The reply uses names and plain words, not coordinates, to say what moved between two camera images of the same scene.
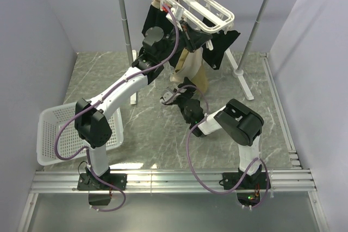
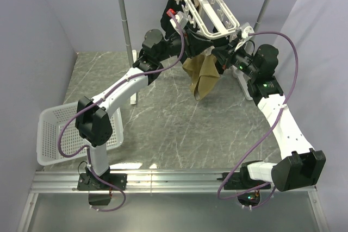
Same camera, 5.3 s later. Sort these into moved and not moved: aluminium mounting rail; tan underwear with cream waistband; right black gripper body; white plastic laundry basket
Moved: tan underwear with cream waistband; right black gripper body
Not moved: white plastic laundry basket; aluminium mounting rail
